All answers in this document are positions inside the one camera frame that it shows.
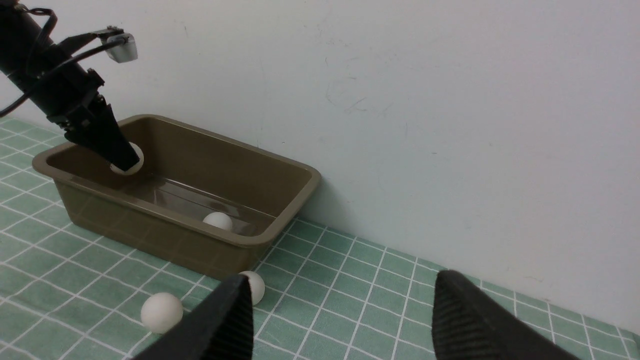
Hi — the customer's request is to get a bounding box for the plain white ball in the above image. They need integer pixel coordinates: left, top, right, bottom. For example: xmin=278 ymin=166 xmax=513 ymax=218
xmin=202 ymin=212 xmax=234 ymax=231
xmin=140 ymin=292 xmax=184 ymax=334

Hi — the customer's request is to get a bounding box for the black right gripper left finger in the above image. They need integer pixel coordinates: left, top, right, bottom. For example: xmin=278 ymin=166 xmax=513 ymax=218
xmin=135 ymin=274 xmax=254 ymax=360

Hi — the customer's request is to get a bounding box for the white ball with logo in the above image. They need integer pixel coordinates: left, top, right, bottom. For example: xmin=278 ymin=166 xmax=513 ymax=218
xmin=110 ymin=142 xmax=145 ymax=176

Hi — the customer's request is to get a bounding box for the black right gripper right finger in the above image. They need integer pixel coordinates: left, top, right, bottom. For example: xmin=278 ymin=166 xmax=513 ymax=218
xmin=431 ymin=269 xmax=576 ymax=360

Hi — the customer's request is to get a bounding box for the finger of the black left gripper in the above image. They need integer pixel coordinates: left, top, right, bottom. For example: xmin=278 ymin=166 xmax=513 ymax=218
xmin=64 ymin=102 xmax=141 ymax=171

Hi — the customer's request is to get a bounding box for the olive plastic bin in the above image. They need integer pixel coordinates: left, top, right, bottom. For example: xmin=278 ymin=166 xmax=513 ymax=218
xmin=32 ymin=114 xmax=322 ymax=280

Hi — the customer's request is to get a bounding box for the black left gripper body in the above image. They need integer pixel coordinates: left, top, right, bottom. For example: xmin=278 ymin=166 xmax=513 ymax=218
xmin=10 ymin=61 xmax=107 ymax=130

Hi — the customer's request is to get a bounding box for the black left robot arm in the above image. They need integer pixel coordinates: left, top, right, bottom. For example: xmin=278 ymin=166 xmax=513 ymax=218
xmin=0 ymin=0 xmax=143 ymax=173

